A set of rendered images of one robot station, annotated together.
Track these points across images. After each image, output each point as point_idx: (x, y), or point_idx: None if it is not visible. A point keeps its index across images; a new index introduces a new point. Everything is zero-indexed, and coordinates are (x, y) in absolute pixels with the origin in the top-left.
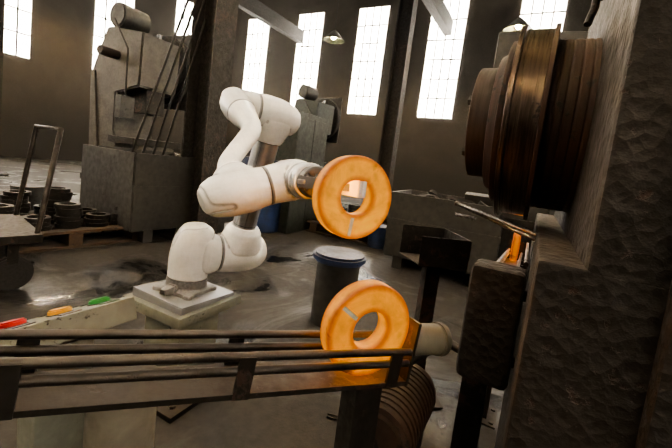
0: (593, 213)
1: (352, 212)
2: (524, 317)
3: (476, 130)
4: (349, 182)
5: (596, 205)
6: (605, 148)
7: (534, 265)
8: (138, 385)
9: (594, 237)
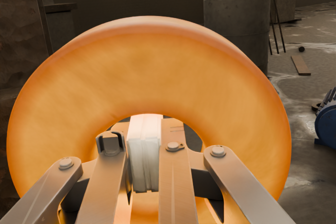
0: (25, 37)
1: (140, 208)
2: (1, 184)
3: None
4: (160, 116)
5: (32, 28)
6: None
7: (5, 118)
8: None
9: (47, 52)
